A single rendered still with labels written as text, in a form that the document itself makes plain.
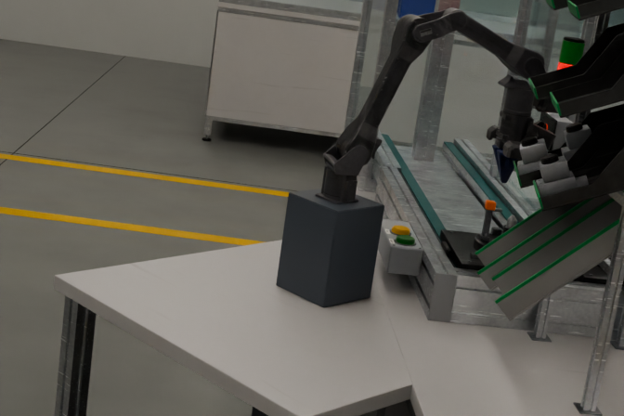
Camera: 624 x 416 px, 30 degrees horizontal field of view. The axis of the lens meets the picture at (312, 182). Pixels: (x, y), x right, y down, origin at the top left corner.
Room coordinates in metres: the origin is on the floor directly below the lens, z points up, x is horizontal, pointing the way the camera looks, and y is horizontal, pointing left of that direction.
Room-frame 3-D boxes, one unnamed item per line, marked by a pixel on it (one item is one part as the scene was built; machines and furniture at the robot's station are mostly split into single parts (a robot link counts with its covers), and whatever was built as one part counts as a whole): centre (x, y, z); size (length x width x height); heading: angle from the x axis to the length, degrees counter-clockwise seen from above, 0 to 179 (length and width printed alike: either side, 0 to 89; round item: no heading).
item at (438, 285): (2.63, -0.25, 0.91); 0.89 x 0.06 x 0.11; 6
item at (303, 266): (2.27, -0.05, 0.96); 0.14 x 0.14 x 0.20; 47
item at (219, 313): (2.24, -0.09, 0.84); 0.90 x 0.70 x 0.03; 137
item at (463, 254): (2.37, -0.43, 0.96); 0.24 x 0.24 x 0.02; 6
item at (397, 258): (2.44, -0.21, 0.93); 0.21 x 0.07 x 0.06; 6
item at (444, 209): (2.67, -0.42, 0.91); 0.84 x 0.28 x 0.10; 6
